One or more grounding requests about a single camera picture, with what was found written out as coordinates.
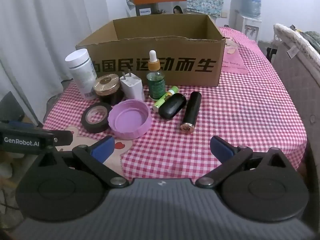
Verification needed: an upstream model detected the gold lid cream jar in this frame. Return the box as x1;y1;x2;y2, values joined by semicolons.
94;74;125;106

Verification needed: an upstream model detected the black tape roll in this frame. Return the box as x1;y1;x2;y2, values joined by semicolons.
81;102;113;134

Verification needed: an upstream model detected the black oval case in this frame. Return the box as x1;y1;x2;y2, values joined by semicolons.
158;93;187;119

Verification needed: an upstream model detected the white curtain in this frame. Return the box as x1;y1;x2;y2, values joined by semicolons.
0;0;127;130

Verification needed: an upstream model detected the white charger plug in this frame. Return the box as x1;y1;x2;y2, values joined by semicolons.
119;72;145;102

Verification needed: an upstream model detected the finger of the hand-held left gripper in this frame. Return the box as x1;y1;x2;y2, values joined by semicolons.
42;129;73;146

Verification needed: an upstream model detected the purple plastic lid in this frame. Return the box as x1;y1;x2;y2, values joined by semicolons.
107;99;152;140

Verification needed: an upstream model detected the grey bed base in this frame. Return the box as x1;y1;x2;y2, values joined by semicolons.
271;42;320;178

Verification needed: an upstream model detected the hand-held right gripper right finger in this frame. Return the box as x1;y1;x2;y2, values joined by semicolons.
195;135;288;188

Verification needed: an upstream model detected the brown cardboard box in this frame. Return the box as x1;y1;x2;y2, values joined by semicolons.
76;14;226;87

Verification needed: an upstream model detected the white fleece blanket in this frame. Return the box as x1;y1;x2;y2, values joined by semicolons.
273;24;320;71

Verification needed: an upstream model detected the green dropper bottle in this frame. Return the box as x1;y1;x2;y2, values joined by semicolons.
146;50;166;100

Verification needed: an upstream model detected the printed appliance box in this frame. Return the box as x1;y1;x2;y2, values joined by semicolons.
135;1;187;17

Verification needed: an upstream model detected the blue water jug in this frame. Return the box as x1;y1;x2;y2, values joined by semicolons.
240;0;263;18

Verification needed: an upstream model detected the black bag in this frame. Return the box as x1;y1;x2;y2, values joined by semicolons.
266;47;278;62

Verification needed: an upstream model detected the white water dispenser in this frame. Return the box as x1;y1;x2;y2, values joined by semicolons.
229;10;262;43

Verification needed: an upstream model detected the pink checkered tablecloth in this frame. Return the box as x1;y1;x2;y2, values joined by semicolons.
42;26;307;180

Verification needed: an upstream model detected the black cylinder tube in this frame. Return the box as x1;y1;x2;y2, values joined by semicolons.
180;91;202;133

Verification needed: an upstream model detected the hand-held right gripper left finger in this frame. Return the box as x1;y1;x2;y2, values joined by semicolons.
37;136;130;188

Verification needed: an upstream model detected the green lip balm tube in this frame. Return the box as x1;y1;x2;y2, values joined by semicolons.
152;86;179;112

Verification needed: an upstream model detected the white pill bottle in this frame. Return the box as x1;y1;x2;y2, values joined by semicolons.
65;49;97;100

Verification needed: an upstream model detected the grey green blanket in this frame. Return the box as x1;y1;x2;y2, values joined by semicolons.
299;30;320;52

